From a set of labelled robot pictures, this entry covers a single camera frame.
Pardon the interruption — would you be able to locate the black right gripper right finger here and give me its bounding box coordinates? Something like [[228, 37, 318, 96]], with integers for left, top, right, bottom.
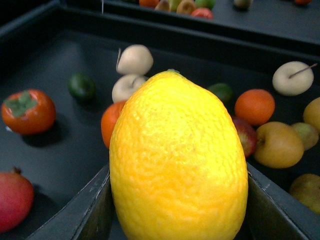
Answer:
[[246, 163, 320, 240]]

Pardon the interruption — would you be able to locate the white pear left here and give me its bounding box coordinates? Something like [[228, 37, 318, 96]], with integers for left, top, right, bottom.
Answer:
[[115, 44, 154, 76]]

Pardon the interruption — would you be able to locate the large mandarin orange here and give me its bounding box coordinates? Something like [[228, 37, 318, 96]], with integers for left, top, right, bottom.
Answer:
[[100, 100, 126, 149]]

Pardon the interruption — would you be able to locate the yellow lemon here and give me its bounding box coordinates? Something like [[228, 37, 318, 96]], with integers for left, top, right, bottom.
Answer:
[[109, 70, 248, 240]]

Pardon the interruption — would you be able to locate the small green-yellow fruit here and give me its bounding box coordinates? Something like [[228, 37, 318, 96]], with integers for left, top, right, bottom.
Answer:
[[291, 122, 320, 151]]

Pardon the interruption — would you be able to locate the dark green avocado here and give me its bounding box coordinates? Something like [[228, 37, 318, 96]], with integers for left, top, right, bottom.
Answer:
[[67, 72, 96, 103]]

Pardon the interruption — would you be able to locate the orange persimmon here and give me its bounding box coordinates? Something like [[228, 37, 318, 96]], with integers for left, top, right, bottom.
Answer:
[[1, 89, 56, 136]]

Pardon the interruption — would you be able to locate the white apple with stem right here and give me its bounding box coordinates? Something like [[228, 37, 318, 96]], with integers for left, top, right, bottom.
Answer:
[[272, 61, 318, 97]]

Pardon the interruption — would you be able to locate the white apple front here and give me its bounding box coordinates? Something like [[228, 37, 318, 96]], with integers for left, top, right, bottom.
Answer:
[[111, 73, 149, 103]]

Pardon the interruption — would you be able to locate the yellow apple right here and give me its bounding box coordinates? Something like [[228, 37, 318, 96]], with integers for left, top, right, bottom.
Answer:
[[303, 97, 320, 133]]

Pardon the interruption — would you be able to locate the red pomegranate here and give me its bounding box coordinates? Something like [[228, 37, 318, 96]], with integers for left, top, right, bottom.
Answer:
[[0, 167, 35, 233]]

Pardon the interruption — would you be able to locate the red tomato far tray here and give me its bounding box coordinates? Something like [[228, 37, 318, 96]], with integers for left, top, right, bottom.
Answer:
[[191, 7, 214, 20]]

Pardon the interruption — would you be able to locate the orange near tray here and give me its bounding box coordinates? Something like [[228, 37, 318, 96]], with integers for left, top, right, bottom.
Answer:
[[234, 89, 276, 126]]

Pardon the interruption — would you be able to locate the brown kiwi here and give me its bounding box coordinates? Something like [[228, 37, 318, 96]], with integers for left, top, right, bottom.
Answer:
[[288, 173, 320, 215]]

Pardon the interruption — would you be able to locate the green lime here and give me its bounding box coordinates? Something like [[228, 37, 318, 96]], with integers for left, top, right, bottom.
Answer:
[[207, 82, 234, 104]]

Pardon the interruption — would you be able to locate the red apple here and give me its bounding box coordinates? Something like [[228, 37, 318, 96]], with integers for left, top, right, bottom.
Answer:
[[231, 116, 258, 158]]

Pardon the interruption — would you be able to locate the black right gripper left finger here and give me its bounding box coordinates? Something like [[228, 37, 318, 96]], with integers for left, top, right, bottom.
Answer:
[[28, 165, 114, 240]]

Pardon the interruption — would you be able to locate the yellow-orange apple front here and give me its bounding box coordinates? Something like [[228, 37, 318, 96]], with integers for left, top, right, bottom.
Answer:
[[253, 121, 305, 169]]

